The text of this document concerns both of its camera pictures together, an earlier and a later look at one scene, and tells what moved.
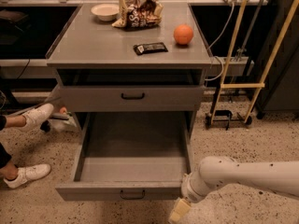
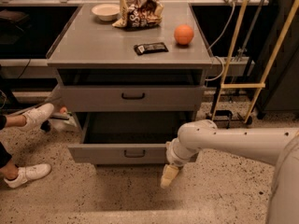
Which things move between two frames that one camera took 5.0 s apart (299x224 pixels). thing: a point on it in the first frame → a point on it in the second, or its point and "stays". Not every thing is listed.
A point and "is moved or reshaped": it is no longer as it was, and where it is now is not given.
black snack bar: (149, 48) stays
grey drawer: (131, 156) is moved or reshaped
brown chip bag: (138, 13) stays
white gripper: (189, 192) → (174, 158)
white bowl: (106, 12) stays
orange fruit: (183, 34) stays
